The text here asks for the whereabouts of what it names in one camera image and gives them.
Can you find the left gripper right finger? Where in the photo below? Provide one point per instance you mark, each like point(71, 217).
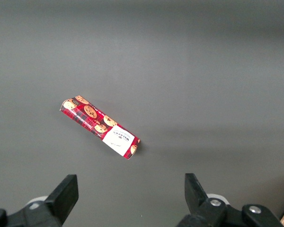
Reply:
point(198, 203)

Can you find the red tartan cookie box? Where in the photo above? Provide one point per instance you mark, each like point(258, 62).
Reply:
point(97, 118)

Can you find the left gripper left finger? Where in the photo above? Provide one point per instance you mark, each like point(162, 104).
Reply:
point(61, 201)

